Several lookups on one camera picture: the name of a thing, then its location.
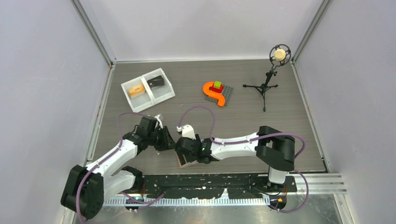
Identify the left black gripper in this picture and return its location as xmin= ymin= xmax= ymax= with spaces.
xmin=147 ymin=126 xmax=175 ymax=151

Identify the pink leather card holder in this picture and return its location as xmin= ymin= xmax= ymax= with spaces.
xmin=175 ymin=150 xmax=198 ymax=168

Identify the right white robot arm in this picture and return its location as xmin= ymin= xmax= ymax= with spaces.
xmin=175 ymin=125 xmax=295 ymax=192

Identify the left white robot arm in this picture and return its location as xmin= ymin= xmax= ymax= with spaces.
xmin=60 ymin=114 xmax=175 ymax=219

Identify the orange card box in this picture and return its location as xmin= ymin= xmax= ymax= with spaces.
xmin=127 ymin=84 xmax=146 ymax=99

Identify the black card box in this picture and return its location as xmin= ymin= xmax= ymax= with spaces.
xmin=147 ymin=75 xmax=165 ymax=90

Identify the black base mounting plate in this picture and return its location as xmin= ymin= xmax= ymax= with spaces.
xmin=140 ymin=173 xmax=297 ymax=199

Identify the orange S-shaped toy track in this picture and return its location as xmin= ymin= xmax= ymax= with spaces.
xmin=203 ymin=82 xmax=226 ymax=107

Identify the white two-compartment tray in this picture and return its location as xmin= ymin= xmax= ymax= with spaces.
xmin=121 ymin=68 xmax=175 ymax=112

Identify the red toy brick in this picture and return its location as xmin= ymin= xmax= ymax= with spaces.
xmin=211 ymin=84 xmax=224 ymax=94

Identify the grey toy baseplate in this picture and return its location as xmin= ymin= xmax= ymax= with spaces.
xmin=205 ymin=86 xmax=233 ymax=106

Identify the green toy brick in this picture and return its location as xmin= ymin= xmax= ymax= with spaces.
xmin=212 ymin=81 xmax=222 ymax=90

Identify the black tripod mic stand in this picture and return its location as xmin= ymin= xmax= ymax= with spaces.
xmin=242 ymin=65 xmax=279 ymax=112

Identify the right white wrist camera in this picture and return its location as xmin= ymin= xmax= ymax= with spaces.
xmin=177 ymin=125 xmax=196 ymax=140

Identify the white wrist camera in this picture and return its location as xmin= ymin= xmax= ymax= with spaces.
xmin=154 ymin=114 xmax=163 ymax=129
xmin=177 ymin=125 xmax=196 ymax=140

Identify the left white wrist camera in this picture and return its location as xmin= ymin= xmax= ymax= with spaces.
xmin=154 ymin=114 xmax=163 ymax=129

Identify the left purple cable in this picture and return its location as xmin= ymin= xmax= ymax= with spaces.
xmin=76 ymin=112 xmax=166 ymax=224

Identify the aluminium frame rail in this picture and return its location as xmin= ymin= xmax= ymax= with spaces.
xmin=103 ymin=173 xmax=347 ymax=207

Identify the microphone with shock mount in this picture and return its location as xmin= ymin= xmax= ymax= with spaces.
xmin=269 ymin=44 xmax=291 ymax=68

